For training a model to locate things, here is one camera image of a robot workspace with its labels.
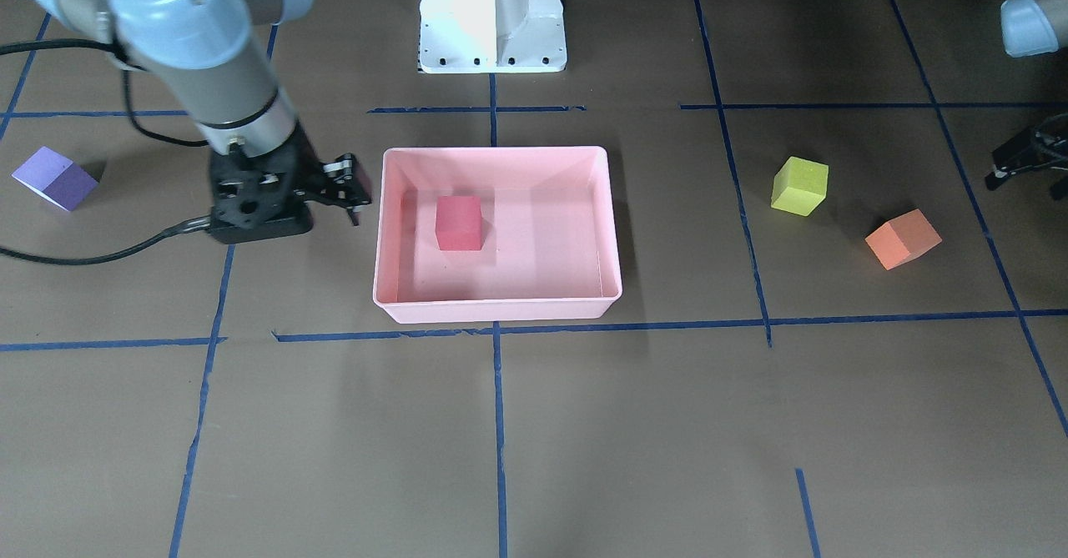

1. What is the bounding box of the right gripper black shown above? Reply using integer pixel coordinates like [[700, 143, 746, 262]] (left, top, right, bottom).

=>
[[209, 121, 373, 227]]

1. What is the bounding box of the red foam block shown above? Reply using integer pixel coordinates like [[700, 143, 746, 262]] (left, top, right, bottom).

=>
[[435, 193, 483, 253]]

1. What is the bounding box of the orange foam block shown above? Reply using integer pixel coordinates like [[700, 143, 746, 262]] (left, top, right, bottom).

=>
[[864, 210, 943, 270]]

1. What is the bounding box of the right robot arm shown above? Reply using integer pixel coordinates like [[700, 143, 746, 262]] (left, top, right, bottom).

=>
[[34, 0, 371, 230]]

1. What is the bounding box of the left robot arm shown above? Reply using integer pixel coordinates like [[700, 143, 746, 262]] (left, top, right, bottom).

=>
[[1000, 0, 1067, 58]]

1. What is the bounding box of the pink plastic bin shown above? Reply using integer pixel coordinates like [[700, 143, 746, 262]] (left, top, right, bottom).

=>
[[371, 145, 624, 324]]

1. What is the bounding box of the purple foam block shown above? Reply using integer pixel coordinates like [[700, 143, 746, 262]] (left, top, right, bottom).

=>
[[12, 145, 98, 213]]

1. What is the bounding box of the yellow foam block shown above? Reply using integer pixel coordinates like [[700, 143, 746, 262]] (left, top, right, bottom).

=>
[[770, 156, 830, 217]]

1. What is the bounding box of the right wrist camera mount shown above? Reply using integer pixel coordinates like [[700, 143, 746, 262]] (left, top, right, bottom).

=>
[[207, 173, 314, 245]]

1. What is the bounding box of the white camera post base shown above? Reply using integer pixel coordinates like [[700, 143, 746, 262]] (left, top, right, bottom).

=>
[[417, 0, 568, 74]]

